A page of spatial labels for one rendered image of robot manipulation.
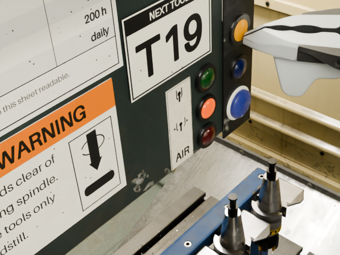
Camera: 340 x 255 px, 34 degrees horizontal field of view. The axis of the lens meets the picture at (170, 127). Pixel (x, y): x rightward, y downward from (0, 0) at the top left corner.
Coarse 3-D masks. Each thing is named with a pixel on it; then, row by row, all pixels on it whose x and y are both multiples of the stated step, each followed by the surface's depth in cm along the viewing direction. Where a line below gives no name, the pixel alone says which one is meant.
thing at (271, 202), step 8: (264, 176) 97; (264, 184) 97; (272, 184) 96; (264, 192) 98; (272, 192) 97; (264, 200) 99; (272, 200) 98; (280, 200) 99; (264, 208) 99; (272, 208) 99
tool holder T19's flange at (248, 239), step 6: (246, 234) 96; (216, 240) 95; (246, 240) 95; (216, 246) 94; (246, 246) 94; (222, 252) 93; (228, 252) 93; (234, 252) 93; (240, 252) 93; (246, 252) 95
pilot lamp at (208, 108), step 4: (208, 100) 51; (212, 100) 51; (204, 104) 50; (208, 104) 51; (212, 104) 51; (204, 108) 51; (208, 108) 51; (212, 108) 51; (204, 112) 51; (208, 112) 51; (212, 112) 52; (204, 116) 51; (208, 116) 52
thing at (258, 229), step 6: (240, 210) 102; (246, 210) 102; (246, 216) 100; (252, 216) 100; (246, 222) 99; (252, 222) 99; (258, 222) 99; (264, 222) 99; (246, 228) 98; (252, 228) 98; (258, 228) 98; (264, 228) 98; (252, 234) 97; (258, 234) 97; (264, 234) 97; (252, 240) 96; (258, 240) 96
